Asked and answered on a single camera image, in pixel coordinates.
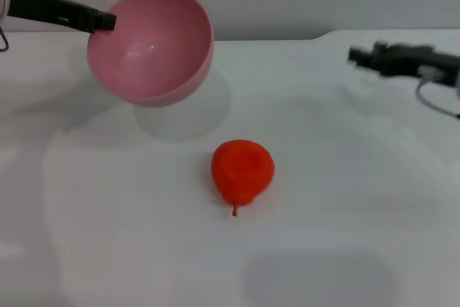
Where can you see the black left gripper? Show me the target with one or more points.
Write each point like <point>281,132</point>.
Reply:
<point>46,6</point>

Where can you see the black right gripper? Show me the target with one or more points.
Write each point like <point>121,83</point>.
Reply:
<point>409,60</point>

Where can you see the pink plastic bowl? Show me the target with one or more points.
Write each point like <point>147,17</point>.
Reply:
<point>151,51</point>

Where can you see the orange toy fruit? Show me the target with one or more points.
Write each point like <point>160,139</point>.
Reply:
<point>240,170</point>

